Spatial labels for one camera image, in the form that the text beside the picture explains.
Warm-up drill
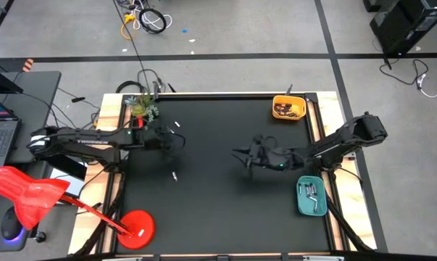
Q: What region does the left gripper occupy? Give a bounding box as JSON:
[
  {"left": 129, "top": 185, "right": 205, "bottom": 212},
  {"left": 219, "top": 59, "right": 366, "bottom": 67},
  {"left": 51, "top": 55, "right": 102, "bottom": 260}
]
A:
[{"left": 142, "top": 125, "right": 175, "bottom": 152}]

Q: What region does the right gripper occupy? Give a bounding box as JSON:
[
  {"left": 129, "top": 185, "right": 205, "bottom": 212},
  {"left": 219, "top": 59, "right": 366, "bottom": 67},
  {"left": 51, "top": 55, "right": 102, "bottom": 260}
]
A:
[{"left": 232, "top": 137, "right": 295, "bottom": 170}]

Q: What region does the potted succulent plant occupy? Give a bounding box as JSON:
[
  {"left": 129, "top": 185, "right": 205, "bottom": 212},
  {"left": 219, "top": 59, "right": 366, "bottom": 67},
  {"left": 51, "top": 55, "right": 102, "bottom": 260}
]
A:
[{"left": 124, "top": 93, "right": 160, "bottom": 123}]

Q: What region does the yellow plastic bin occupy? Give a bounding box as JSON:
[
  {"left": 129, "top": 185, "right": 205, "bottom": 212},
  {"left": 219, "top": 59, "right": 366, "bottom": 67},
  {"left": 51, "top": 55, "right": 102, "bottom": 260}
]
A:
[{"left": 272, "top": 95, "right": 307, "bottom": 121}]

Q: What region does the teal plastic bin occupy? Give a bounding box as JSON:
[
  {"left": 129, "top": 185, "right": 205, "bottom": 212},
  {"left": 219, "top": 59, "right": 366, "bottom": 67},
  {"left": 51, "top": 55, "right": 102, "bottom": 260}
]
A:
[{"left": 296, "top": 175, "right": 328, "bottom": 218}]

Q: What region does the white tablet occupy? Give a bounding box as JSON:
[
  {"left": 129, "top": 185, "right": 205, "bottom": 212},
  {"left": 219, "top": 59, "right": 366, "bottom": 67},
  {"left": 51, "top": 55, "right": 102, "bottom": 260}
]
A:
[{"left": 48, "top": 167, "right": 86, "bottom": 199}]

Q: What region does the black desk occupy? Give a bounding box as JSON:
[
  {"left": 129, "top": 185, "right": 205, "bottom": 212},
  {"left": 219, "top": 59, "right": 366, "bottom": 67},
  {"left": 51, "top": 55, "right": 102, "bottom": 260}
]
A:
[{"left": 0, "top": 70, "right": 62, "bottom": 165}]

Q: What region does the dark grey side desk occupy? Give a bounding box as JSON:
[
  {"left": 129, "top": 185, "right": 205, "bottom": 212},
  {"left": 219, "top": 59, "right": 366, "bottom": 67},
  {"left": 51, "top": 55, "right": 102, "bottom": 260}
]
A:
[{"left": 0, "top": 195, "right": 78, "bottom": 253}]

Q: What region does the red desk lamp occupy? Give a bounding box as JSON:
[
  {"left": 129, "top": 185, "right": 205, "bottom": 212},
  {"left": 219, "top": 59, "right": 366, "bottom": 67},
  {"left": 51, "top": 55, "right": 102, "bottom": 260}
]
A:
[{"left": 0, "top": 165, "right": 157, "bottom": 251}]

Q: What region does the black laptop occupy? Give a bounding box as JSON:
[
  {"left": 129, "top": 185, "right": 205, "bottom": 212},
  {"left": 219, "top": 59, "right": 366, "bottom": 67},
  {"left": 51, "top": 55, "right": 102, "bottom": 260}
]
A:
[{"left": 0, "top": 92, "right": 22, "bottom": 175}]

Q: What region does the black computer mouse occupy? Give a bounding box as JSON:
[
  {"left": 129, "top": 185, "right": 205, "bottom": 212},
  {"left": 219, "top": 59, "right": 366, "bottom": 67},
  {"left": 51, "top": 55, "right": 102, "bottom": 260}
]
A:
[{"left": 0, "top": 206, "right": 25, "bottom": 242}]

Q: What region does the black cabinet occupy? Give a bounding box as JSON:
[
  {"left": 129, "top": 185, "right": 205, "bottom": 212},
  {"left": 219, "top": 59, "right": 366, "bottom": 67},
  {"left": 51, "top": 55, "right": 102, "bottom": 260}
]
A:
[{"left": 362, "top": 0, "right": 437, "bottom": 57}]

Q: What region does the grey cable loop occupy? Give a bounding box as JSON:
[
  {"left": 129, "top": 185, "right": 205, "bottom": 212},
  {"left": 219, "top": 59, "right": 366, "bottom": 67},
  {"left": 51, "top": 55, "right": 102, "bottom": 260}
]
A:
[{"left": 136, "top": 67, "right": 167, "bottom": 94}]

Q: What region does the black metal table frame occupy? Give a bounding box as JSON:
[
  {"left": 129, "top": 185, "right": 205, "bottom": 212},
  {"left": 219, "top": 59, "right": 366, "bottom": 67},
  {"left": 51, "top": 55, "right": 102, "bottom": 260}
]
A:
[{"left": 68, "top": 90, "right": 379, "bottom": 261}]

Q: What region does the black cable loop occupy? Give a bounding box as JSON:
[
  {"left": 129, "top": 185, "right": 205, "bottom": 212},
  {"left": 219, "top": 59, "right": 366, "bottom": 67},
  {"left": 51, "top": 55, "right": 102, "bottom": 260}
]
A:
[{"left": 115, "top": 80, "right": 149, "bottom": 94}]

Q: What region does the long black cable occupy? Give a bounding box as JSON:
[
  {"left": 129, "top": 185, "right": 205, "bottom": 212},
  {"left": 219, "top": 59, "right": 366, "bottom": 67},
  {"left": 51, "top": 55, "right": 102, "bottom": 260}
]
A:
[{"left": 112, "top": 0, "right": 149, "bottom": 86}]

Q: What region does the black cable coil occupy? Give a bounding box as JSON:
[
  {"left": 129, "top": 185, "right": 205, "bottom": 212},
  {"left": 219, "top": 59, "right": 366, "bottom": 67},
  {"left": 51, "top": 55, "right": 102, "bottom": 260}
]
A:
[{"left": 138, "top": 7, "right": 168, "bottom": 36}]

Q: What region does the yellow cable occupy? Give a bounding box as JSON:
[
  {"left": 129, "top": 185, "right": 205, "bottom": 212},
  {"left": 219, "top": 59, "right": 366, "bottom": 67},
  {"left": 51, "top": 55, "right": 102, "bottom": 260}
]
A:
[{"left": 120, "top": 12, "right": 138, "bottom": 41}]

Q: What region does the black floor cable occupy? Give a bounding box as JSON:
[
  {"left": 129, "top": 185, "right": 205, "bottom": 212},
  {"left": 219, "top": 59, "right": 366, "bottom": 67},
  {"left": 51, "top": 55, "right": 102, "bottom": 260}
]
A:
[{"left": 379, "top": 57, "right": 430, "bottom": 87}]

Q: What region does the white adapter cable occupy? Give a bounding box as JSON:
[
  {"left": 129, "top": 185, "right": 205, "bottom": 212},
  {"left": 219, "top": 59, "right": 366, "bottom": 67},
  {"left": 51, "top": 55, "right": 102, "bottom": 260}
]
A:
[{"left": 416, "top": 72, "right": 437, "bottom": 99}]

